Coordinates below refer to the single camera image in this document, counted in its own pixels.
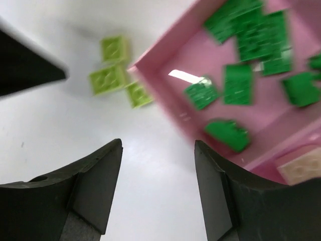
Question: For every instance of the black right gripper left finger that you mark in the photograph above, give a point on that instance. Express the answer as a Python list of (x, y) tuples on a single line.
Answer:
[(73, 200)]

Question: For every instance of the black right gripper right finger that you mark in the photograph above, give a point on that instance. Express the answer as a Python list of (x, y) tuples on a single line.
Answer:
[(236, 201)]

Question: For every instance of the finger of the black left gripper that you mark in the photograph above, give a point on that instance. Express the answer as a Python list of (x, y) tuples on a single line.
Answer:
[(22, 68)]

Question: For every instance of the green 2x4 lego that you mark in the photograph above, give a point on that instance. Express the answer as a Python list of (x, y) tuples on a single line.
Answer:
[(260, 35)]

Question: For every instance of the green 2x2 lego cube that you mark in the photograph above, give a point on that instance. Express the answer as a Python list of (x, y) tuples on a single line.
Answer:
[(301, 89)]

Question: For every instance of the green stepped lego assembly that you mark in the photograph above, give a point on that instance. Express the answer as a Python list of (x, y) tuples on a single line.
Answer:
[(277, 62)]

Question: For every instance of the green sloped lego piece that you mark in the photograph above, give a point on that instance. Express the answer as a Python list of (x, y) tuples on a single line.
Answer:
[(221, 23)]

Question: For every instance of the small pink container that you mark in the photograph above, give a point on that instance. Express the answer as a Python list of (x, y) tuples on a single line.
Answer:
[(267, 168)]

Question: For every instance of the beige lego brick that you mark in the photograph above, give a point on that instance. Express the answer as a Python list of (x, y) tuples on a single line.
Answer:
[(300, 165)]

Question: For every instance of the large pink container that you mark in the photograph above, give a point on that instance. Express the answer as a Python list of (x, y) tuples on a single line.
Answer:
[(186, 53)]

